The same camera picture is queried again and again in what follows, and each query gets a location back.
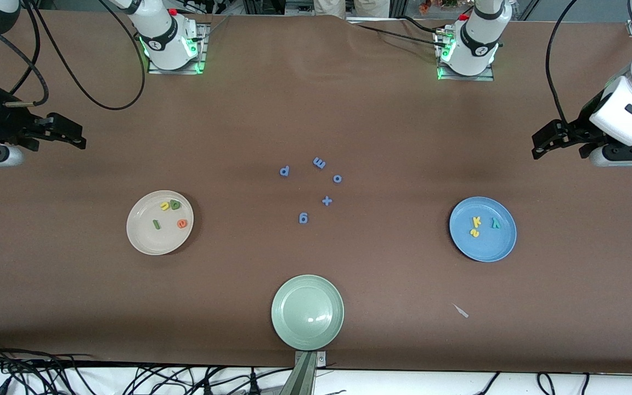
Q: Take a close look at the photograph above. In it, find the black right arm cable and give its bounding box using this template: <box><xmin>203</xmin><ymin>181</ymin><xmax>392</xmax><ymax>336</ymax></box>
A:
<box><xmin>0</xmin><ymin>0</ymin><xmax>148</xmax><ymax>110</ymax></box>

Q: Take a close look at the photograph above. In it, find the person in beige trousers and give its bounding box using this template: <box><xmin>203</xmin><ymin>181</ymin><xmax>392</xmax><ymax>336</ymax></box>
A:
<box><xmin>313</xmin><ymin>0</ymin><xmax>391</xmax><ymax>18</ymax></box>

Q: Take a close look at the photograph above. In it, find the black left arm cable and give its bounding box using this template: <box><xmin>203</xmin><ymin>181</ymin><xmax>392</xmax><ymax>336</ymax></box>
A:
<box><xmin>545</xmin><ymin>0</ymin><xmax>579</xmax><ymax>124</ymax></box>

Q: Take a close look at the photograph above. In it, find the black cable on table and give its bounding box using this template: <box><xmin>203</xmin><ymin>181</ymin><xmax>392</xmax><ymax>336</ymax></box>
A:
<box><xmin>349</xmin><ymin>22</ymin><xmax>448</xmax><ymax>47</ymax></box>
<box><xmin>401</xmin><ymin>15</ymin><xmax>451</xmax><ymax>36</ymax></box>

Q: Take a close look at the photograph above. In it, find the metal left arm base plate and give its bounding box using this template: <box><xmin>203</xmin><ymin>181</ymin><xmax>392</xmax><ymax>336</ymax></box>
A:
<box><xmin>436</xmin><ymin>33</ymin><xmax>495</xmax><ymax>82</ymax></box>

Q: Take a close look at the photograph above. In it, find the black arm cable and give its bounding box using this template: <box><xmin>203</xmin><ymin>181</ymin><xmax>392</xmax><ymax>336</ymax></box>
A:
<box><xmin>545</xmin><ymin>0</ymin><xmax>579</xmax><ymax>124</ymax></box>
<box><xmin>0</xmin><ymin>0</ymin><xmax>148</xmax><ymax>110</ymax></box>

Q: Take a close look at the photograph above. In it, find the blue plastic plate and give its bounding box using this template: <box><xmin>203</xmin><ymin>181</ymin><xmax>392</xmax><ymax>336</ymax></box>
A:
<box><xmin>449</xmin><ymin>196</ymin><xmax>517</xmax><ymax>263</ymax></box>

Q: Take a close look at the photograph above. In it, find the metal camera mount pole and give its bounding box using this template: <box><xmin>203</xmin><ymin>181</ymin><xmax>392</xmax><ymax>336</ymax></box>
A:
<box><xmin>293</xmin><ymin>350</ymin><xmax>328</xmax><ymax>395</ymax></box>

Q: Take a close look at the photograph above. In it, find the pale green plastic plate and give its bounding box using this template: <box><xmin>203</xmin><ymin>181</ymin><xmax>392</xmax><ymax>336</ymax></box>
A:
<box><xmin>271</xmin><ymin>274</ymin><xmax>345</xmax><ymax>351</ymax></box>

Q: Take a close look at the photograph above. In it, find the beige plastic plate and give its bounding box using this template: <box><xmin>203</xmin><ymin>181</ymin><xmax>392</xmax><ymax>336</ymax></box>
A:
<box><xmin>126</xmin><ymin>190</ymin><xmax>195</xmax><ymax>256</ymax></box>

